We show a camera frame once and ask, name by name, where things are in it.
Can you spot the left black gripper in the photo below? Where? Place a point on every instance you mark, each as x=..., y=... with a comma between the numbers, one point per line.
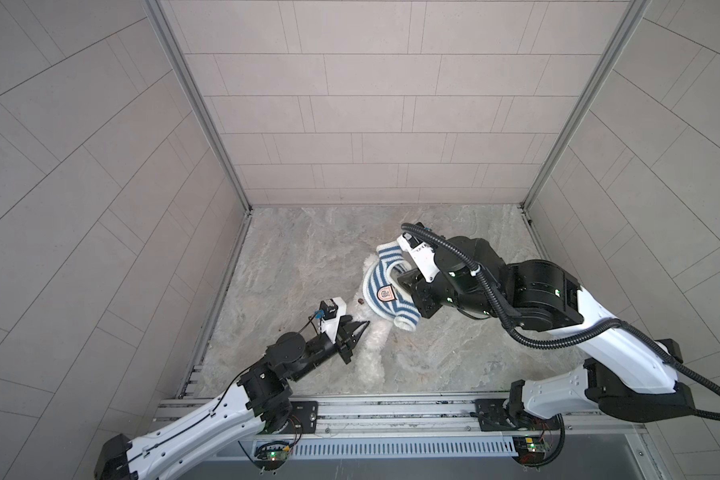
x=344, y=336

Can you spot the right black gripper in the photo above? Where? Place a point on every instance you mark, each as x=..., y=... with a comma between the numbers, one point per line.
x=415, y=281

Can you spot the white teddy bear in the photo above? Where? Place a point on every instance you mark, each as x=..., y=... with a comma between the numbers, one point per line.
x=367, y=356

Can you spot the blue white striped sweater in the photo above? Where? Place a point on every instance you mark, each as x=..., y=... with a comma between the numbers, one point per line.
x=382, y=291

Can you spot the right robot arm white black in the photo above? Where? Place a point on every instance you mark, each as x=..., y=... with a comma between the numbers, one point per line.
x=627, y=375

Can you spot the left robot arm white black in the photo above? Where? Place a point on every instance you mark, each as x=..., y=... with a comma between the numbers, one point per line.
x=257, y=401

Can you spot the left green circuit board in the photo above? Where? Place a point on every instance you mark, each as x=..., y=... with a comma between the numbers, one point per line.
x=272, y=455

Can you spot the green circuit board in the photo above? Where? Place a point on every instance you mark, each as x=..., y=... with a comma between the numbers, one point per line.
x=530, y=450
x=272, y=455

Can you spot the right green circuit board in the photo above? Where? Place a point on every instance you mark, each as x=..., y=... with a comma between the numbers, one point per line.
x=530, y=450

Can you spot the right corner aluminium profile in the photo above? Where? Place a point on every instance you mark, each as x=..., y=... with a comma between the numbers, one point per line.
x=623, y=32

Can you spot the corner aluminium profile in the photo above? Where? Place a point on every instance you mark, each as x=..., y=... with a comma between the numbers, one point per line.
x=166, y=37
x=623, y=32

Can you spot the left corner aluminium profile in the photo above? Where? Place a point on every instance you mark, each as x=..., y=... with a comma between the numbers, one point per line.
x=166, y=37

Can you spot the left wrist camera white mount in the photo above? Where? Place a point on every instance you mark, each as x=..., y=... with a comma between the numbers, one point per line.
x=328, y=315

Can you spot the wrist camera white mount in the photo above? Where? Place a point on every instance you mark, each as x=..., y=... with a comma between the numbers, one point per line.
x=328, y=315
x=421, y=253

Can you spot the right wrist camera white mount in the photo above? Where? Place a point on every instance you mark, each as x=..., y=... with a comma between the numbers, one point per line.
x=421, y=253

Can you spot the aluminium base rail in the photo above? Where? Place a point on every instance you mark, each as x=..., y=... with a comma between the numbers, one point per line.
x=415, y=415

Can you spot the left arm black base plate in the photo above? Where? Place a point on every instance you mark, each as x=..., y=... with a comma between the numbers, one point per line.
x=300, y=419

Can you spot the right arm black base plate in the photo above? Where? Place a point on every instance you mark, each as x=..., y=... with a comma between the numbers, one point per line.
x=492, y=414

